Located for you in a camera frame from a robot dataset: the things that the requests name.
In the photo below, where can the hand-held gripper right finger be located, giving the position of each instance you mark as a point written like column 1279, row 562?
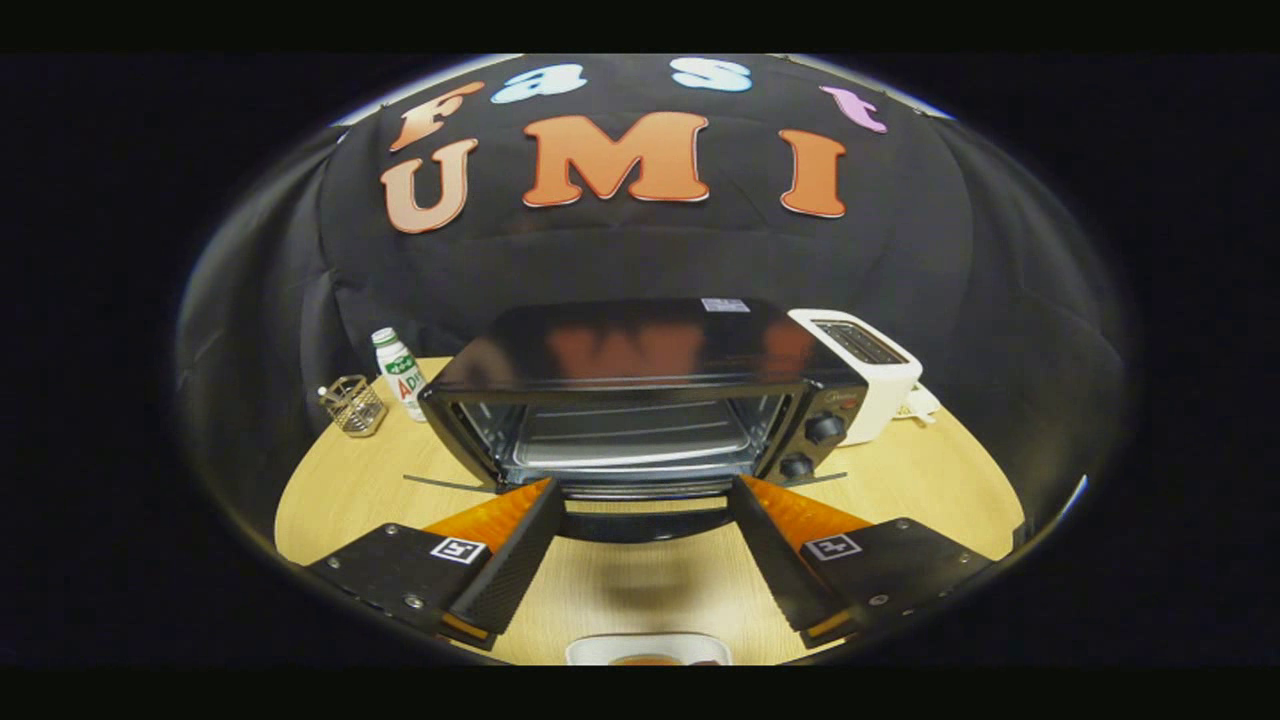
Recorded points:
column 775, row 560

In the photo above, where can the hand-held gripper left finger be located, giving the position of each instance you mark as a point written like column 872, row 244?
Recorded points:
column 520, row 560

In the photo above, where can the black toaster oven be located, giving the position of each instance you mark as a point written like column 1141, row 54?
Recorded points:
column 640, row 340

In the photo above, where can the white pop-up toaster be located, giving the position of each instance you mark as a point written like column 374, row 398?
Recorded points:
column 890, row 400

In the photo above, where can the white plate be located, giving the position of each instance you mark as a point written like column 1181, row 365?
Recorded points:
column 590, row 650

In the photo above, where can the small white dish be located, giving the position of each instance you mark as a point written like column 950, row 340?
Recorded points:
column 922, row 403

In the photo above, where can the white bottle green label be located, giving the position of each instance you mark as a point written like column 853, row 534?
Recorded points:
column 400, row 375

